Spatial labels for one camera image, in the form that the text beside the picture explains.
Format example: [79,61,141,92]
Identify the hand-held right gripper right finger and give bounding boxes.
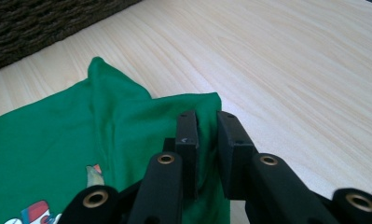
[216,110,257,200]

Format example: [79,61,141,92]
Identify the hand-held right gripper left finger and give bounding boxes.
[163,110,200,200]

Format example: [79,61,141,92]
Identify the brown wicker basket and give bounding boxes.
[0,0,143,75]

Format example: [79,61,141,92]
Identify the green printed t-shirt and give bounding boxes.
[0,56,231,224]

